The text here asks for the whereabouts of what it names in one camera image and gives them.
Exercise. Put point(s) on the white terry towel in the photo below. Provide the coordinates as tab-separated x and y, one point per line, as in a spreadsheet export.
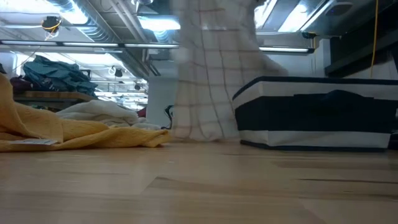
99	112

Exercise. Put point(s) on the white paper label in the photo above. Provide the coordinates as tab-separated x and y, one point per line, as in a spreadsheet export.
34	142

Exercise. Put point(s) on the white red-checked towel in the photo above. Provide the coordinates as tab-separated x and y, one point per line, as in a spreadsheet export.
214	77

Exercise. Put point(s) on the navy white striped fabric bin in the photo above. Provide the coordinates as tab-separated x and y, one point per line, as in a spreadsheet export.
311	115

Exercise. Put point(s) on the long ceiling light bar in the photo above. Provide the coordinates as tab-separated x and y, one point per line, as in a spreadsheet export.
93	44

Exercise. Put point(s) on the purple cloth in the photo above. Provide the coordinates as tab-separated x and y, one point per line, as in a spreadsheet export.
20	84

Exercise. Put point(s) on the black hanging spot lamp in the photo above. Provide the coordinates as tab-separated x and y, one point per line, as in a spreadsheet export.
137	86
118	72

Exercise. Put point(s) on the yellow waffle towel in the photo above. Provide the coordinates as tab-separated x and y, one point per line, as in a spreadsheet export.
87	130

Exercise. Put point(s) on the teal cloth pile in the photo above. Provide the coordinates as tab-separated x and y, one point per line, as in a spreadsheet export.
56	76

